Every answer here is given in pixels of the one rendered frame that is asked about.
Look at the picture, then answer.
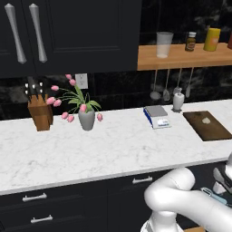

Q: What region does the dark wooden cutting board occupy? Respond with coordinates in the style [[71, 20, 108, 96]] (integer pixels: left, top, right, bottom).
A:
[[182, 110, 232, 142]]

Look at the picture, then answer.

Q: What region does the brown spice bottle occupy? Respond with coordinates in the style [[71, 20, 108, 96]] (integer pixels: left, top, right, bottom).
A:
[[184, 31, 198, 53]]

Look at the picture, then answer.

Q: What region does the white kitchen scale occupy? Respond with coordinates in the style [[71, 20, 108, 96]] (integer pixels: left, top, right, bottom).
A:
[[142, 105, 172, 131]]

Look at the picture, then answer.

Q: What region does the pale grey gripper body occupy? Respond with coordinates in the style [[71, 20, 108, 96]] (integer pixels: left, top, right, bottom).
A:
[[212, 167, 232, 195]]

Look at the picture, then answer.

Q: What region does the hanging silver spatula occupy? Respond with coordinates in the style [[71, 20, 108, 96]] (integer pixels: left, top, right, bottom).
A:
[[162, 69, 172, 102]]

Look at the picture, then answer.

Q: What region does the grey vase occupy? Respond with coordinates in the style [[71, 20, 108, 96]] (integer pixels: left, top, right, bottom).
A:
[[77, 108, 96, 131]]

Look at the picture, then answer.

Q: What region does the white soap dispenser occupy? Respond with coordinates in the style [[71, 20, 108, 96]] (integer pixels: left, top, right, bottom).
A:
[[171, 88, 186, 112]]

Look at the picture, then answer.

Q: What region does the dark cupboard door, wide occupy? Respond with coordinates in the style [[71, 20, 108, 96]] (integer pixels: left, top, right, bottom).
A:
[[20, 0, 143, 77]]

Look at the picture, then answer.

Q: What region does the hanging silver turner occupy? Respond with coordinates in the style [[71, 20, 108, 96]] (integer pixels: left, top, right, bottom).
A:
[[184, 67, 195, 99]]

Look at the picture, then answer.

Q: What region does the hanging silver ladle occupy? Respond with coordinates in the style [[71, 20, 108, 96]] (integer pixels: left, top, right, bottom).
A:
[[150, 69, 162, 102]]

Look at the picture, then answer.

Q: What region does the hanging silver spoon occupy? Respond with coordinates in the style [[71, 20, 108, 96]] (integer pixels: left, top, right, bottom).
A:
[[172, 68, 183, 96]]

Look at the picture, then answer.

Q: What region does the black handled knife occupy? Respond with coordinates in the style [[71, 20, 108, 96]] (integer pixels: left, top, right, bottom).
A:
[[37, 81, 47, 102], [24, 82, 31, 102], [26, 75, 38, 101]]

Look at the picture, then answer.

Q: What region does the yellow canister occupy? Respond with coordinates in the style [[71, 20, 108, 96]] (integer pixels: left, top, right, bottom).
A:
[[202, 27, 222, 53]]

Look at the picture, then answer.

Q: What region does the silver cupboard handle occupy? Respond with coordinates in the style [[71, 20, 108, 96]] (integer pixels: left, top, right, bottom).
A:
[[4, 3, 28, 64], [28, 3, 49, 63]]

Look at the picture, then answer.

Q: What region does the white wall socket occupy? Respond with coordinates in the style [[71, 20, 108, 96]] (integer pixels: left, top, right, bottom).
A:
[[74, 72, 89, 91]]

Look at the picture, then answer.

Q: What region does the clear glass cup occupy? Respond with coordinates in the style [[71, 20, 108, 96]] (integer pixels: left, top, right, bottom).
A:
[[156, 31, 175, 59]]

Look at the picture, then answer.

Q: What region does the dark cupboard door, narrow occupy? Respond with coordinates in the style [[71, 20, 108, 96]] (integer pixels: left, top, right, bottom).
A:
[[0, 0, 37, 80]]

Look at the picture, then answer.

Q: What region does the pink tulips bunch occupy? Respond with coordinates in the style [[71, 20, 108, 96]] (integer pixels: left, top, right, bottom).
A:
[[45, 73, 104, 123]]

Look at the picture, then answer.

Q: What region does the silver drawer handle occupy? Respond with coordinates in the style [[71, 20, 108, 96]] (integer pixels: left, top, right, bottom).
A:
[[29, 214, 54, 225], [131, 176, 154, 185], [21, 192, 49, 203]]

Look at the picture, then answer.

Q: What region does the dark drawer front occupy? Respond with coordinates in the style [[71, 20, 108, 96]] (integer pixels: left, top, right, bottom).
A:
[[106, 169, 182, 212], [0, 179, 109, 212], [0, 202, 109, 232]]

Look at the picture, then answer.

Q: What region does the wooden wall shelf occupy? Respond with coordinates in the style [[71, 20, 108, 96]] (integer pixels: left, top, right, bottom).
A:
[[137, 42, 232, 72]]

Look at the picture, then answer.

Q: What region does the wooden knife block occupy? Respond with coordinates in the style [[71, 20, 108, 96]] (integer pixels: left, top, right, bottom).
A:
[[27, 93, 54, 132]]

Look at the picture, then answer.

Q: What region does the white garlic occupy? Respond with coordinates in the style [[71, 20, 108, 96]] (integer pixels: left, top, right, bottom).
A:
[[200, 116, 212, 125]]

